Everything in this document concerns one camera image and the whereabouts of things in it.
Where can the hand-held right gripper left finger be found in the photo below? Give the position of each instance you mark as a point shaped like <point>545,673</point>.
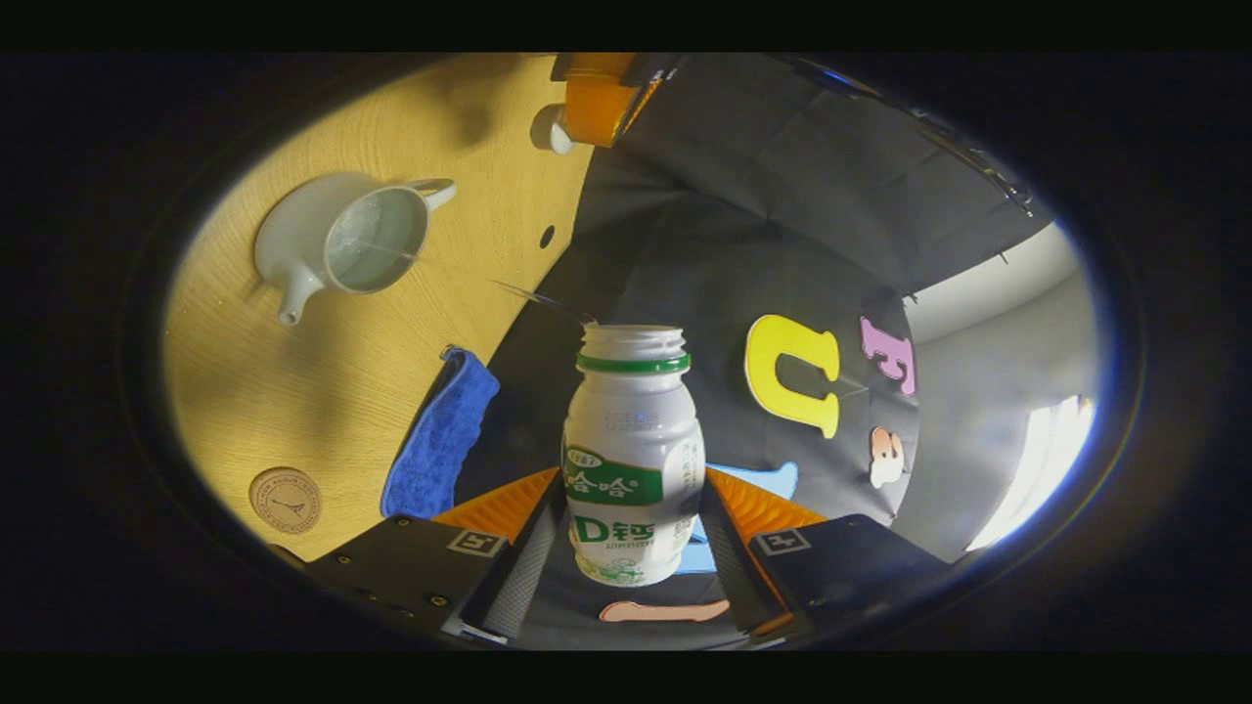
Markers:
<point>514,587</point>

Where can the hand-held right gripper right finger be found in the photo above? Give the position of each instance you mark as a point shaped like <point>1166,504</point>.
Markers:
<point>729,577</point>

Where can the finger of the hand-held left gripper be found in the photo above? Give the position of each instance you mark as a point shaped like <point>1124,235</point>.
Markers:
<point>597,108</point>

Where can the white plastic water bottle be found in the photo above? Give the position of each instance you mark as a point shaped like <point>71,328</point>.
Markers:
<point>631,440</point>

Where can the round cork coaster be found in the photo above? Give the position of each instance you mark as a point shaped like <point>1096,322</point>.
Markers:
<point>285,500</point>

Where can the white ceramic teacup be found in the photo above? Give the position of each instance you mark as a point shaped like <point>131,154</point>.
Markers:
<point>293,244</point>

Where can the blue towel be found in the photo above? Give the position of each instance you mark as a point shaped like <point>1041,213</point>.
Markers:
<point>440,435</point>

